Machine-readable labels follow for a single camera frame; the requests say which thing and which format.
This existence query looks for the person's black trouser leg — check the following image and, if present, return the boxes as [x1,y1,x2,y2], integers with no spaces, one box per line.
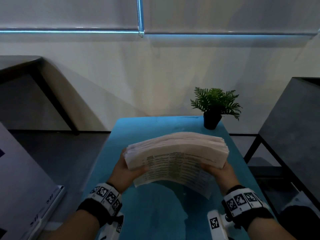
[279,205,320,240]

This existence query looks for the stack of collected papers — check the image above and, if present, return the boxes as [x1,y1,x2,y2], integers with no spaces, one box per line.
[124,132,230,200]

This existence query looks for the person's right forearm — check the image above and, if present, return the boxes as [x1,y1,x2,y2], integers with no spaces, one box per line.
[246,217,297,240]

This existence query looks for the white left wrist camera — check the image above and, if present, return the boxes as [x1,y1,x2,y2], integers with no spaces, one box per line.
[96,213,124,240]

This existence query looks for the green potted fern plant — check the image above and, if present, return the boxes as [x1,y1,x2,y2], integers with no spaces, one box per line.
[190,87,242,130]

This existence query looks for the dark grey black-framed desk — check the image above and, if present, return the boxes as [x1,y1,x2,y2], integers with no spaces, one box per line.
[0,55,79,135]

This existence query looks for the person's right hand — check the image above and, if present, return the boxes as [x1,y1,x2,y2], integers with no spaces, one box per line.
[200,161,240,197]

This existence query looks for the black wristband marker tags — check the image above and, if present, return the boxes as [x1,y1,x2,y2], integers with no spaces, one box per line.
[222,185,274,232]
[77,183,123,228]

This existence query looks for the white bead blind chain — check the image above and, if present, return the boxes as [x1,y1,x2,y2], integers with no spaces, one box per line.
[137,0,145,38]

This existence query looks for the black right wristband marker tags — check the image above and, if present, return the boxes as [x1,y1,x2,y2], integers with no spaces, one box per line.
[222,185,274,232]

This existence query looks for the person's left hand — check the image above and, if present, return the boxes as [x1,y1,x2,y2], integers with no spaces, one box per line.
[107,148,150,194]

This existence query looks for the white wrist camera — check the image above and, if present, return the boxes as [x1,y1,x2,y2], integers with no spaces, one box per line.
[96,213,124,240]
[207,210,237,240]

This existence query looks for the black left wristband marker tags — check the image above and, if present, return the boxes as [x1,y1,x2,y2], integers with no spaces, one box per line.
[77,183,123,228]

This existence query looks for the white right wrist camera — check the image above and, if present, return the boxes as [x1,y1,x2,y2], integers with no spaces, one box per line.
[207,210,237,240]

